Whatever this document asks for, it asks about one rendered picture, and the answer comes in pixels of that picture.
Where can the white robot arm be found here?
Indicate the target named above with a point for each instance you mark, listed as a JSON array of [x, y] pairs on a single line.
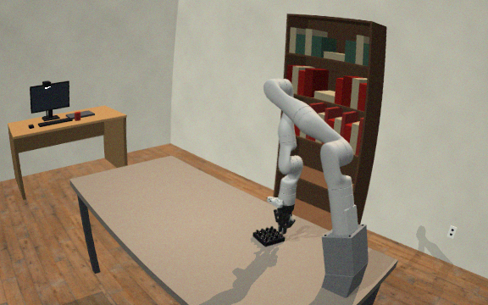
[[335, 151]]

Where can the black knob box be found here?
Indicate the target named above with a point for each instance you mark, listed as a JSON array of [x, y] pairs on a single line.
[[275, 236]]

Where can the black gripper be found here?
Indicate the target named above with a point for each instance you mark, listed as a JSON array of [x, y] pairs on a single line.
[[285, 216]]

